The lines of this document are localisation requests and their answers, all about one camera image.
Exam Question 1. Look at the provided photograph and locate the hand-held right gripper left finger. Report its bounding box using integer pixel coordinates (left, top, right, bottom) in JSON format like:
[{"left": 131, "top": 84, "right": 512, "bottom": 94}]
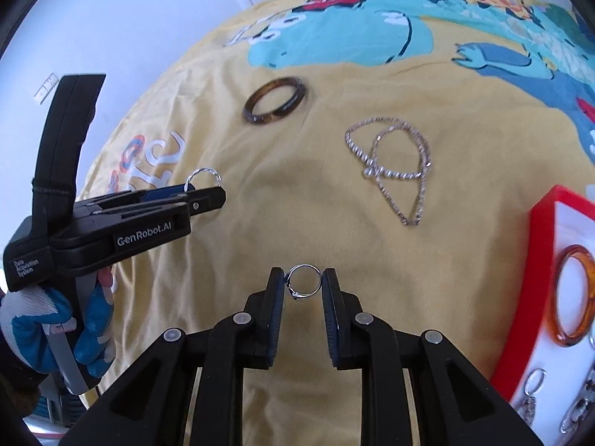
[{"left": 58, "top": 267, "right": 285, "bottom": 446}]

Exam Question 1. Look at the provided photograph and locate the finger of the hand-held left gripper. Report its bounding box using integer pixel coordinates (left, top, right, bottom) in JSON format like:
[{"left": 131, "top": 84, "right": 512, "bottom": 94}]
[
  {"left": 95, "top": 187, "right": 227, "bottom": 219},
  {"left": 79, "top": 184, "right": 193, "bottom": 210}
]

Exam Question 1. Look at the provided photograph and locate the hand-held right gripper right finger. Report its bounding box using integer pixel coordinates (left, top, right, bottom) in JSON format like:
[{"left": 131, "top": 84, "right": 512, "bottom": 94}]
[{"left": 322, "top": 268, "right": 544, "bottom": 446}]

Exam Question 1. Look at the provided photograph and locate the silver ring with stone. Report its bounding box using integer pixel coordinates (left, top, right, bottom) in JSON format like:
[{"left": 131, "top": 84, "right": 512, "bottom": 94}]
[{"left": 284, "top": 264, "right": 323, "bottom": 302}]

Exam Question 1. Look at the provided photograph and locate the twisted silver ring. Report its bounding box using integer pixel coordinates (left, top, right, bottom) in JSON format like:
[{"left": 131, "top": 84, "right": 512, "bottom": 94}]
[{"left": 185, "top": 167, "right": 221, "bottom": 193}]

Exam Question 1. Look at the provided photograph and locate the small silver ring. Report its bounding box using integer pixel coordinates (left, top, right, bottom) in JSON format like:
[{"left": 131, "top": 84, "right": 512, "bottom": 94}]
[{"left": 524, "top": 368, "right": 548, "bottom": 395}]

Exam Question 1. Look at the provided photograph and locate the amber bangle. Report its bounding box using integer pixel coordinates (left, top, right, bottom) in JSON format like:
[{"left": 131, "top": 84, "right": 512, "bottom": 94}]
[{"left": 545, "top": 244, "right": 595, "bottom": 349}]

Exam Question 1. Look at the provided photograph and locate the red shallow box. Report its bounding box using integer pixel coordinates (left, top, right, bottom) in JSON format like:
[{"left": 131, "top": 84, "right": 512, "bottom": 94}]
[{"left": 490, "top": 185, "right": 595, "bottom": 446}]

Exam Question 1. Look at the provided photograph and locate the small silver bracelet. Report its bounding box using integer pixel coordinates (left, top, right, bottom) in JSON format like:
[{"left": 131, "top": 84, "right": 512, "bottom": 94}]
[{"left": 560, "top": 381, "right": 595, "bottom": 435}]

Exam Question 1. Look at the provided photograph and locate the person's left forearm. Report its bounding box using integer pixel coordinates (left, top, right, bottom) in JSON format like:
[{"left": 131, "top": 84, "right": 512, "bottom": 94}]
[{"left": 0, "top": 332, "right": 49, "bottom": 428}]

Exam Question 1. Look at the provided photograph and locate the person's left hand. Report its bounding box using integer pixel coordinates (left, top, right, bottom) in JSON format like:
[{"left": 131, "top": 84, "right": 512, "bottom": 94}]
[{"left": 0, "top": 269, "right": 115, "bottom": 379}]

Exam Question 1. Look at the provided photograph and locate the yellow printed blanket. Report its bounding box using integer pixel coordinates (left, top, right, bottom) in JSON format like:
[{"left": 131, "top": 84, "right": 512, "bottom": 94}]
[{"left": 74, "top": 0, "right": 595, "bottom": 446}]

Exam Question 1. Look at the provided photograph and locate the dark brown bangle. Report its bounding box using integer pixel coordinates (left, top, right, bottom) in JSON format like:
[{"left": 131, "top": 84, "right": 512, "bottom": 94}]
[{"left": 242, "top": 77, "right": 308, "bottom": 127}]

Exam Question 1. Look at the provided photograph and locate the silver chain necklace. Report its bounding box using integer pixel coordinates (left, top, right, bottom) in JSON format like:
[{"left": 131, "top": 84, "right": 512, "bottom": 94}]
[{"left": 345, "top": 115, "right": 433, "bottom": 228}]

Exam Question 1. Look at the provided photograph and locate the white wall switch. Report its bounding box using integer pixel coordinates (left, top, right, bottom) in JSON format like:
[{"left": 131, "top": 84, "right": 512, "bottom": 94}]
[{"left": 33, "top": 73, "right": 59, "bottom": 104}]

